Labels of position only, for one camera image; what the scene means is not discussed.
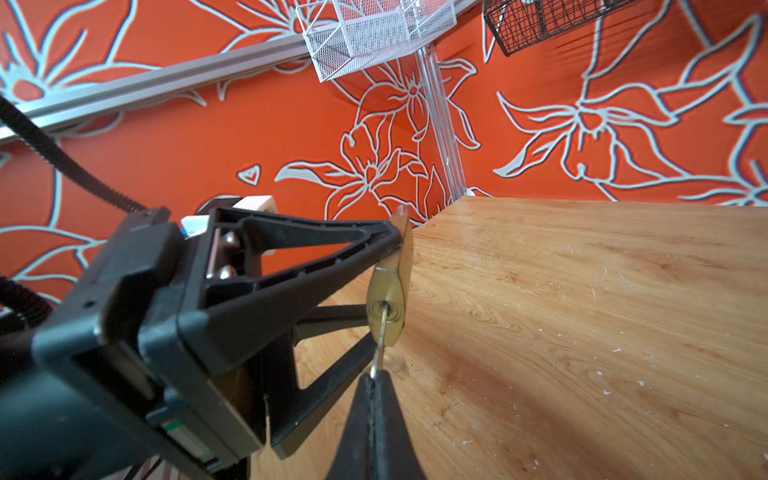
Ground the black wire basket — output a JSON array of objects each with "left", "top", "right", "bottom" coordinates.
[{"left": 482, "top": 0, "right": 634, "bottom": 57}]

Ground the aluminium frame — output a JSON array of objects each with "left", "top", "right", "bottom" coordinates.
[{"left": 0, "top": 0, "right": 481, "bottom": 202}]

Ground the clear plastic bin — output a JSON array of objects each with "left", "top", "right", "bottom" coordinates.
[{"left": 295, "top": 0, "right": 457, "bottom": 82}]

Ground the small brass padlock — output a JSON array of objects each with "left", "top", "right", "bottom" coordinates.
[{"left": 366, "top": 206, "right": 414, "bottom": 347}]

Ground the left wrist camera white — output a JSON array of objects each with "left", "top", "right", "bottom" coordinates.
[{"left": 180, "top": 194, "right": 278, "bottom": 238}]

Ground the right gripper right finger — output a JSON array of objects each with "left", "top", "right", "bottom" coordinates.
[{"left": 373, "top": 371, "right": 426, "bottom": 480}]

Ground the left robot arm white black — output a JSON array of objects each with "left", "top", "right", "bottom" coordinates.
[{"left": 1, "top": 91, "right": 418, "bottom": 478}]

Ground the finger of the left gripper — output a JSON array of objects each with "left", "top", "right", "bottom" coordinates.
[
  {"left": 263, "top": 304, "right": 375, "bottom": 459},
  {"left": 177, "top": 212, "right": 401, "bottom": 375}
]

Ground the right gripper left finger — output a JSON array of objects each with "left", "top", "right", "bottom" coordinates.
[{"left": 326, "top": 374, "right": 374, "bottom": 480}]

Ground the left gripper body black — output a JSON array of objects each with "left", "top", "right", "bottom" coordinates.
[{"left": 1, "top": 208, "right": 250, "bottom": 479}]

